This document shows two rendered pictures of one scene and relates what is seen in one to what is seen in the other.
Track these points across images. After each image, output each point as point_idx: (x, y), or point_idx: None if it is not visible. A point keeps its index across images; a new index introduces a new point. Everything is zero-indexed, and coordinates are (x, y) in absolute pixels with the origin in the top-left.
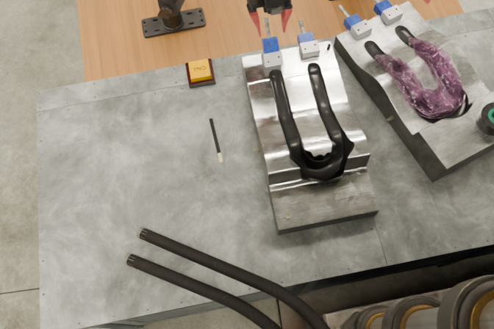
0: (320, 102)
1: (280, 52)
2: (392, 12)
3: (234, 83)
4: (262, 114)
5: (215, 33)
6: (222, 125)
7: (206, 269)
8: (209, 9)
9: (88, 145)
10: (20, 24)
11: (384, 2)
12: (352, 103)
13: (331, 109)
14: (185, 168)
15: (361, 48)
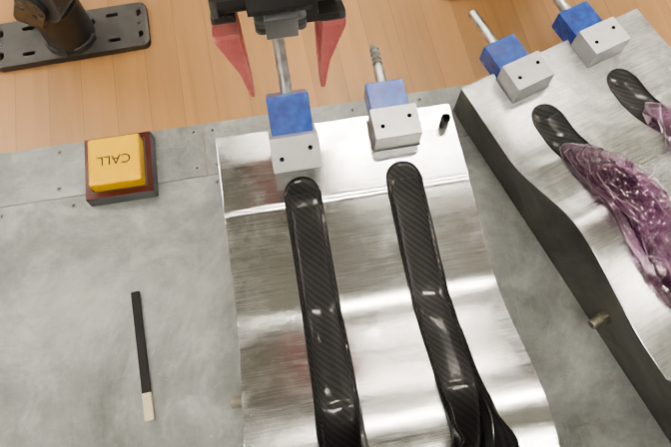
0: (417, 274)
1: (315, 136)
2: (604, 35)
3: (204, 197)
4: (258, 305)
5: (172, 66)
6: (163, 312)
7: None
8: (164, 9)
9: None
10: None
11: (582, 10)
12: (497, 261)
13: (447, 297)
14: (52, 435)
15: (524, 123)
